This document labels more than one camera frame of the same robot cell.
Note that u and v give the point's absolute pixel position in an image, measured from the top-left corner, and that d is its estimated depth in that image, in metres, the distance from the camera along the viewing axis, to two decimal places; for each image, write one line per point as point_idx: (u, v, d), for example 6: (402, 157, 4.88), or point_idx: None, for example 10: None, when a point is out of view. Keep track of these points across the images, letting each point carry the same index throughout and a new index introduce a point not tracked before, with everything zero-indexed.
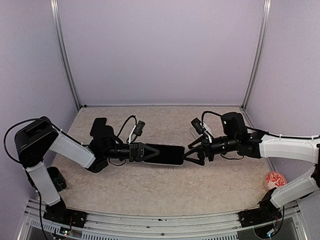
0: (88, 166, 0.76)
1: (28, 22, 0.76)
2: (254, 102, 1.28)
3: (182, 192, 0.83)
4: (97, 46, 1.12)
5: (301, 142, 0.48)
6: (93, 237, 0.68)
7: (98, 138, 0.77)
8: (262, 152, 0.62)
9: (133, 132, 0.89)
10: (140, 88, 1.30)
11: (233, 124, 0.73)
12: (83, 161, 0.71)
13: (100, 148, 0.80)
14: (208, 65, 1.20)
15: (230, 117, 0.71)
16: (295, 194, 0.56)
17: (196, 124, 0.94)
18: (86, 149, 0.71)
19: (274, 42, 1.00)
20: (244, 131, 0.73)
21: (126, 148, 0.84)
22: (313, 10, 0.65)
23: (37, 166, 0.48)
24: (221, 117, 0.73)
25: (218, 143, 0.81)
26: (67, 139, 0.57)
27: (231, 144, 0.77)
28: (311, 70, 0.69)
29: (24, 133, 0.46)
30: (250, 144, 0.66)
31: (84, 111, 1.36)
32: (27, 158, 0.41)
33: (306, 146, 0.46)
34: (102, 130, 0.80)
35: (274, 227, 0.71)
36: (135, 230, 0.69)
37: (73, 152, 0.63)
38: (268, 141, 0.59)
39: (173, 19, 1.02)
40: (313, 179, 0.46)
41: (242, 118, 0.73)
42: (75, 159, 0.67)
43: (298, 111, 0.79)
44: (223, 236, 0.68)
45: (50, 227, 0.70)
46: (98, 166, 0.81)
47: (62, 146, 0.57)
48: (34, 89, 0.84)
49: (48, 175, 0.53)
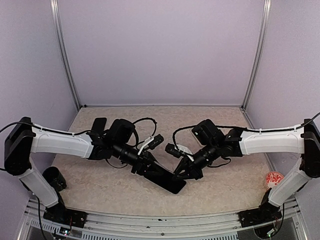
0: (89, 155, 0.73)
1: (28, 23, 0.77)
2: (254, 102, 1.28)
3: (182, 192, 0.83)
4: (97, 47, 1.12)
5: (285, 134, 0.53)
6: (93, 237, 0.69)
7: (118, 126, 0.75)
8: (244, 150, 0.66)
9: (147, 143, 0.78)
10: (140, 88, 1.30)
11: (207, 132, 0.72)
12: (80, 152, 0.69)
13: (112, 137, 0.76)
14: (208, 65, 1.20)
15: (199, 128, 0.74)
16: (296, 185, 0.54)
17: (171, 150, 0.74)
18: (80, 140, 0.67)
19: (274, 42, 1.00)
20: (218, 134, 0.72)
21: (134, 154, 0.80)
22: (313, 10, 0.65)
23: (26, 173, 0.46)
24: (193, 130, 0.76)
25: (200, 155, 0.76)
26: (51, 137, 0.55)
27: (212, 152, 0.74)
28: (311, 71, 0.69)
29: (9, 140, 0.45)
30: (229, 144, 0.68)
31: (84, 111, 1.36)
32: (14, 167, 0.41)
33: (290, 138, 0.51)
34: (124, 120, 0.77)
35: (275, 227, 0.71)
36: (135, 230, 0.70)
37: (64, 147, 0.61)
38: (248, 137, 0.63)
39: (172, 18, 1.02)
40: (303, 171, 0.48)
41: (212, 124, 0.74)
42: (69, 153, 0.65)
43: (297, 111, 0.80)
44: (223, 236, 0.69)
45: (50, 227, 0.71)
46: (100, 152, 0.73)
47: (48, 145, 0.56)
48: (34, 88, 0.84)
49: (41, 179, 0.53)
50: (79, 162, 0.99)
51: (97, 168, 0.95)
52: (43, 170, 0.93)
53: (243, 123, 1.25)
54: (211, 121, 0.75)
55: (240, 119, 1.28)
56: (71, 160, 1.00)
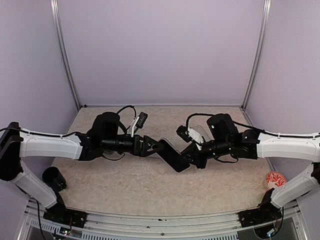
0: (78, 157, 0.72)
1: (28, 23, 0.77)
2: (254, 102, 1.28)
3: (182, 192, 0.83)
4: (97, 47, 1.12)
5: (302, 141, 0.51)
6: (93, 237, 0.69)
7: (101, 121, 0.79)
8: (260, 153, 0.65)
9: (135, 124, 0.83)
10: (140, 88, 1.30)
11: (222, 125, 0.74)
12: (70, 154, 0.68)
13: (99, 133, 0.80)
14: (208, 65, 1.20)
15: (218, 120, 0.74)
16: (303, 190, 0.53)
17: (182, 133, 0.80)
18: (70, 141, 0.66)
19: (275, 41, 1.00)
20: (234, 133, 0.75)
21: (128, 140, 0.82)
22: (314, 10, 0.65)
23: (18, 176, 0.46)
24: (209, 122, 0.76)
25: (207, 146, 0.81)
26: (39, 140, 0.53)
27: (223, 147, 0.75)
28: (311, 71, 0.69)
29: None
30: (245, 145, 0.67)
31: (83, 111, 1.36)
32: (4, 173, 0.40)
33: (308, 146, 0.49)
34: (105, 114, 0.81)
35: (274, 227, 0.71)
36: (135, 230, 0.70)
37: (53, 150, 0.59)
38: (266, 141, 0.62)
39: (172, 18, 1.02)
40: (314, 179, 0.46)
41: (230, 120, 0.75)
42: (59, 154, 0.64)
43: (298, 111, 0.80)
44: (223, 236, 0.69)
45: (50, 227, 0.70)
46: (90, 152, 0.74)
47: (38, 149, 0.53)
48: (34, 88, 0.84)
49: (35, 180, 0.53)
50: (79, 162, 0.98)
51: (97, 168, 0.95)
52: (42, 170, 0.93)
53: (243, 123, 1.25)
54: (229, 117, 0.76)
55: (240, 119, 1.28)
56: (71, 160, 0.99)
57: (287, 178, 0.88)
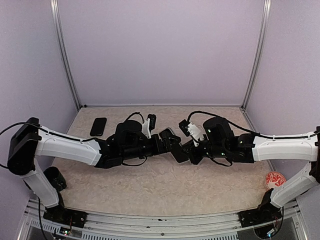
0: (95, 162, 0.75)
1: (28, 23, 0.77)
2: (254, 102, 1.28)
3: (182, 192, 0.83)
4: (97, 48, 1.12)
5: (298, 141, 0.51)
6: (93, 237, 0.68)
7: (122, 132, 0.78)
8: (256, 157, 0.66)
9: (149, 127, 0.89)
10: (140, 88, 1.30)
11: (219, 129, 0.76)
12: (86, 159, 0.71)
13: (118, 142, 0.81)
14: (208, 64, 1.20)
15: (215, 125, 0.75)
16: (305, 187, 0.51)
17: (183, 127, 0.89)
18: (88, 147, 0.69)
19: (274, 41, 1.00)
20: (231, 137, 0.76)
21: (146, 145, 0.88)
22: (314, 10, 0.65)
23: (29, 174, 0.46)
24: (205, 126, 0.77)
25: (203, 146, 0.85)
26: (58, 141, 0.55)
27: (218, 149, 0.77)
28: (311, 71, 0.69)
29: (15, 139, 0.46)
30: (241, 150, 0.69)
31: (84, 111, 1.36)
32: (17, 167, 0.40)
33: (304, 146, 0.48)
34: (126, 124, 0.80)
35: (274, 227, 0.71)
36: (135, 230, 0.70)
37: (70, 153, 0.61)
38: (260, 144, 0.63)
39: (172, 18, 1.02)
40: (312, 177, 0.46)
41: (227, 123, 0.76)
42: (76, 158, 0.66)
43: (297, 111, 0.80)
44: (223, 236, 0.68)
45: (50, 227, 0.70)
46: (109, 161, 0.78)
47: (55, 150, 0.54)
48: (34, 88, 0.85)
49: (43, 180, 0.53)
50: (79, 162, 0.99)
51: (97, 168, 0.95)
52: None
53: (243, 123, 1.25)
54: (226, 121, 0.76)
55: (240, 119, 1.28)
56: (71, 160, 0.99)
57: (287, 178, 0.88)
